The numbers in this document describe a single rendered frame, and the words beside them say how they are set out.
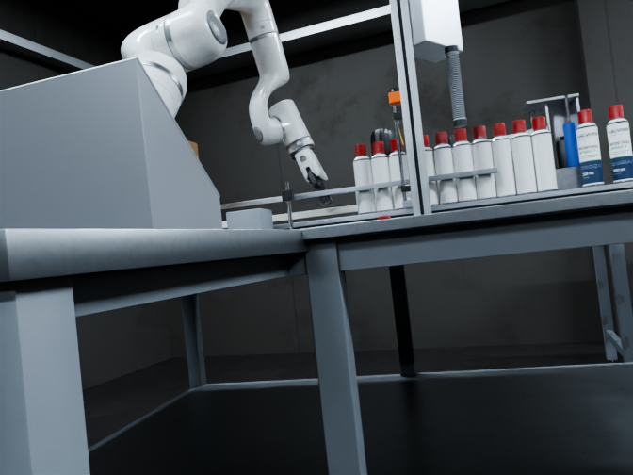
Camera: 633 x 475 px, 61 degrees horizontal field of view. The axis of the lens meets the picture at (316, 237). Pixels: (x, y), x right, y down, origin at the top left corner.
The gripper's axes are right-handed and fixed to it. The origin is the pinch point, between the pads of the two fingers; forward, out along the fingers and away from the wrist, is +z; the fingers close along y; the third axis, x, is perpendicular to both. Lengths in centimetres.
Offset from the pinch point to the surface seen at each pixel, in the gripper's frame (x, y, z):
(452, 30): -52, -8, -23
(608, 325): -82, 165, 107
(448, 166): -35.6, -2.5, 8.7
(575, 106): -74, 7, 9
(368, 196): -12.0, -2.4, 5.9
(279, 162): 64, 261, -87
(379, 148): -20.8, -1.5, -5.2
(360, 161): -14.3, -2.7, -4.2
